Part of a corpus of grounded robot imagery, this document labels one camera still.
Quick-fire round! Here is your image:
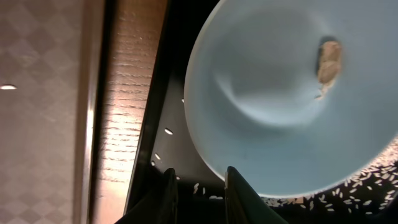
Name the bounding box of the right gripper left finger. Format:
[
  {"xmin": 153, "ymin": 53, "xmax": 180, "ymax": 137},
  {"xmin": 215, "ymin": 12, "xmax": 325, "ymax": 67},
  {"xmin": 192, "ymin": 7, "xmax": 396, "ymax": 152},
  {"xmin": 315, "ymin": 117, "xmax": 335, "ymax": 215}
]
[{"xmin": 115, "ymin": 168, "xmax": 178, "ymax": 224}]

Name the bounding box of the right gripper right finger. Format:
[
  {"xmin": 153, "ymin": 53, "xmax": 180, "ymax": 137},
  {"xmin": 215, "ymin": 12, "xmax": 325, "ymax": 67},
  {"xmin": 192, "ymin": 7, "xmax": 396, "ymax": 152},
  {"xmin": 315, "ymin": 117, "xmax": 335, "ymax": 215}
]
[{"xmin": 224, "ymin": 166, "xmax": 288, "ymax": 224}]

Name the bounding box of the brown food lump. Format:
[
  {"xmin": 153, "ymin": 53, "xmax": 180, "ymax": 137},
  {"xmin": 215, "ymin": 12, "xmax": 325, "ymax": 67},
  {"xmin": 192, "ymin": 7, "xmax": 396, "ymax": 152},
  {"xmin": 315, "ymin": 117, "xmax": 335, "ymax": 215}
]
[{"xmin": 315, "ymin": 40, "xmax": 342, "ymax": 100}]

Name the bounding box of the spilled rice pile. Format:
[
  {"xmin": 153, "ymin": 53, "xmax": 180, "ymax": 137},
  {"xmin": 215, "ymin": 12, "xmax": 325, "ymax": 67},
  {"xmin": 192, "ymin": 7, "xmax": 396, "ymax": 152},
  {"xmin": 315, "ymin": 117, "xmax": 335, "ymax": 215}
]
[{"xmin": 150, "ymin": 98, "xmax": 398, "ymax": 216}]

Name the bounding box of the dark brown serving tray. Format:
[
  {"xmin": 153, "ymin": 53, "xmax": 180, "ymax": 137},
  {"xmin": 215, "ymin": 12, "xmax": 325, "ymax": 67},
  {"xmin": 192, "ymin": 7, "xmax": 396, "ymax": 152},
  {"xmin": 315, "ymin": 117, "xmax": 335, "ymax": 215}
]
[{"xmin": 1, "ymin": 0, "xmax": 106, "ymax": 223}]

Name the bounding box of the light blue bowl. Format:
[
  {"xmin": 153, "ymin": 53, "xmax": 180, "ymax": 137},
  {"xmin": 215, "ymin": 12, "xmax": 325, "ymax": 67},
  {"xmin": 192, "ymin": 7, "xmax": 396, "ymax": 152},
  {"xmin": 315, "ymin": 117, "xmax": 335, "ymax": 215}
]
[{"xmin": 184, "ymin": 0, "xmax": 397, "ymax": 197}]

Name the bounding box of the black rectangular tray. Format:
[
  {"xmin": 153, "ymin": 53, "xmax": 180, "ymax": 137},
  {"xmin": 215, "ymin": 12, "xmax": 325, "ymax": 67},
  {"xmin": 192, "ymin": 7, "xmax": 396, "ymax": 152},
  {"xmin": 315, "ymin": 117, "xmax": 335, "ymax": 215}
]
[{"xmin": 126, "ymin": 1, "xmax": 397, "ymax": 223}]

